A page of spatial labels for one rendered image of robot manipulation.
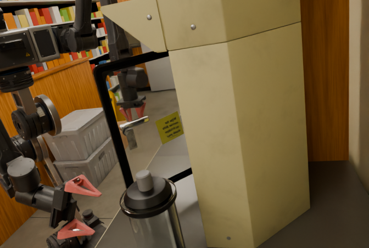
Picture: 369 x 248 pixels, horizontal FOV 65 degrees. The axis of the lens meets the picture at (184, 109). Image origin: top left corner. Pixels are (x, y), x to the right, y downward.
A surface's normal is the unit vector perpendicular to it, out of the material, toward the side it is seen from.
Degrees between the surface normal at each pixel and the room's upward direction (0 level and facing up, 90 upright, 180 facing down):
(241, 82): 90
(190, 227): 0
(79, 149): 95
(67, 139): 95
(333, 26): 90
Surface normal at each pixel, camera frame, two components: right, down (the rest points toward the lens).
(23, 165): 0.07, -0.80
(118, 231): -0.18, -0.93
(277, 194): 0.51, 0.19
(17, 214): 0.96, -0.09
